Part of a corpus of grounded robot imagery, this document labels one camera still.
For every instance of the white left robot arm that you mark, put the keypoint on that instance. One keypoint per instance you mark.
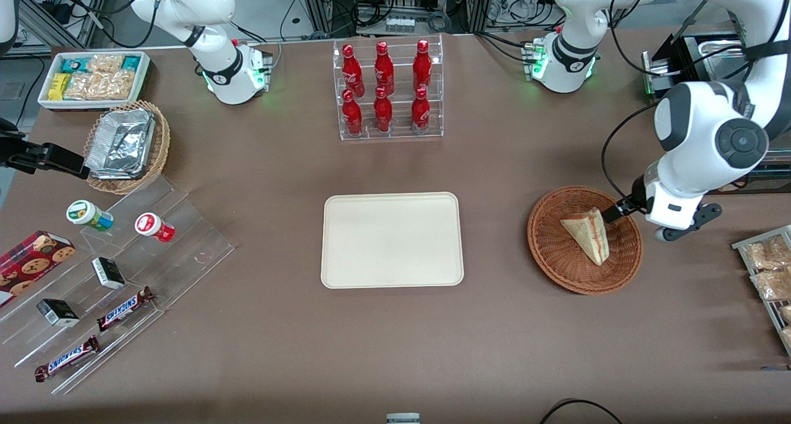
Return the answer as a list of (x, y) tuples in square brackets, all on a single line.
[(710, 127)]

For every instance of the teal snack pack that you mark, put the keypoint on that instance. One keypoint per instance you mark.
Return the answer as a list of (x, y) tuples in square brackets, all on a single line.
[(131, 63), (74, 64)]

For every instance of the clear bag of crackers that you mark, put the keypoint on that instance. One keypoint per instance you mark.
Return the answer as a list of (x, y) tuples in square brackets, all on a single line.
[(102, 86), (105, 64)]

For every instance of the small black carton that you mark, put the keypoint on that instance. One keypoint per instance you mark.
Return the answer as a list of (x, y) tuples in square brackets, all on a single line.
[(108, 273), (57, 313)]

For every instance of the black appliance with metal tray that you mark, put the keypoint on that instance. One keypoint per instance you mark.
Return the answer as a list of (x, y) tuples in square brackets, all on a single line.
[(692, 56)]

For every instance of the light tan wicker basket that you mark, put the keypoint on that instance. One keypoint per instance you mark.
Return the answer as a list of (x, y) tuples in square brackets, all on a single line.
[(160, 146)]

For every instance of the yellow snack pack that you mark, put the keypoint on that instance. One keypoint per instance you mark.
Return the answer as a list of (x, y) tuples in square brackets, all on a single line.
[(59, 87)]

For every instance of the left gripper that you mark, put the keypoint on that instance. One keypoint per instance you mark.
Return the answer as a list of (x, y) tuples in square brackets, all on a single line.
[(635, 196)]

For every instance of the clear acrylic bottle rack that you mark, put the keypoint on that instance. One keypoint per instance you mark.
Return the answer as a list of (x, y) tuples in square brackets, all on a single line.
[(401, 133)]

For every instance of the clear acrylic stepped display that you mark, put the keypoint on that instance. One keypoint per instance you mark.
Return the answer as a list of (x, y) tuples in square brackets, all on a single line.
[(185, 251)]

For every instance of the triangular sandwich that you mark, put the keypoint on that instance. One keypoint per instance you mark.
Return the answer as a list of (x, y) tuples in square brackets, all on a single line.
[(587, 235)]

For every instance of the bagged brown snack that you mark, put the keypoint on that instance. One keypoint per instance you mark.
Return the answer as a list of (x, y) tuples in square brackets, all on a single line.
[(787, 336), (772, 285), (786, 314), (766, 254)]

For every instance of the Snickers chocolate bar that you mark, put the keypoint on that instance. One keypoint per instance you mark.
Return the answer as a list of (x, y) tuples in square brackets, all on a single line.
[(67, 358), (123, 309)]

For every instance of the white power strip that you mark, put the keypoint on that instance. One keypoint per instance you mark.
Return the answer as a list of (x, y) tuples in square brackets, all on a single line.
[(400, 25)]

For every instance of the green lid yogurt cup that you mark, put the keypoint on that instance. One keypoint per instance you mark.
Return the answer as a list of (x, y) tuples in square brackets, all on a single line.
[(83, 212)]

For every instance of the brown wicker basket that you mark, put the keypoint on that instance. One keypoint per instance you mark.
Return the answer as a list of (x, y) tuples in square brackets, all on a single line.
[(556, 257)]

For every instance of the white snack bin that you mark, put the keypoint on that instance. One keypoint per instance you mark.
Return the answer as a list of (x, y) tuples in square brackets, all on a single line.
[(143, 78)]

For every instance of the red lid yogurt cup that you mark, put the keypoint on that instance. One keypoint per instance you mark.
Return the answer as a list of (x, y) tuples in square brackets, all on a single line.
[(149, 224)]

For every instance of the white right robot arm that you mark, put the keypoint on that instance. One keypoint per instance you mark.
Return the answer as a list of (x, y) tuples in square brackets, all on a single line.
[(225, 72)]

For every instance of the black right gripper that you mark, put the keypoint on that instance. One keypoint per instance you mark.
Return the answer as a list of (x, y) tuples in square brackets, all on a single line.
[(26, 153)]

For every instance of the beige plastic tray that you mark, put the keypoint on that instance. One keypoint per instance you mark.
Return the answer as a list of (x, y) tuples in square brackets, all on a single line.
[(389, 241)]

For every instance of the red soda bottle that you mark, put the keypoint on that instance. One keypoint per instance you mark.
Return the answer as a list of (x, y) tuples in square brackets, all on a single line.
[(420, 112), (384, 70), (382, 112), (352, 115), (422, 67), (351, 72)]

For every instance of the aluminium foil tray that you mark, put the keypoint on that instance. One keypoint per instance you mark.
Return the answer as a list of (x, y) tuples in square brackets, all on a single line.
[(120, 143)]

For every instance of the small grey white device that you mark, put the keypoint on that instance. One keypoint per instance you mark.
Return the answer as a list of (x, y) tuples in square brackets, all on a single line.
[(403, 419)]

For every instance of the red tartan cookie box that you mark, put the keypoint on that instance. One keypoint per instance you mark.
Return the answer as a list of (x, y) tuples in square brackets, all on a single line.
[(31, 263)]

